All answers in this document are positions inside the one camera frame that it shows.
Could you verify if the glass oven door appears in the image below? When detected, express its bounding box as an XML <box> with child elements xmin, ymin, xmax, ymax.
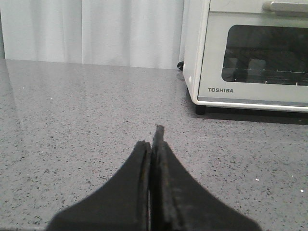
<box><xmin>197</xmin><ymin>0</ymin><xmax>308</xmax><ymax>109</ymax></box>

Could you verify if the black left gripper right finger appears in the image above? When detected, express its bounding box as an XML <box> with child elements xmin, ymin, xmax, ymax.
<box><xmin>150</xmin><ymin>125</ymin><xmax>261</xmax><ymax>231</ymax></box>

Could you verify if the white curtain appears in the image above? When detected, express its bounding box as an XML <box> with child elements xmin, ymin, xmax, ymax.
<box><xmin>0</xmin><ymin>0</ymin><xmax>188</xmax><ymax>69</ymax></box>

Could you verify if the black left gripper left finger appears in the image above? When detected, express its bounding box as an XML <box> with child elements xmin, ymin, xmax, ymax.
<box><xmin>46</xmin><ymin>141</ymin><xmax>151</xmax><ymax>231</ymax></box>

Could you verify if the white Toshiba toaster oven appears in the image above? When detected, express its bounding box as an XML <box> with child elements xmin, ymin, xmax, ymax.
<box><xmin>182</xmin><ymin>0</ymin><xmax>308</xmax><ymax>116</ymax></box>

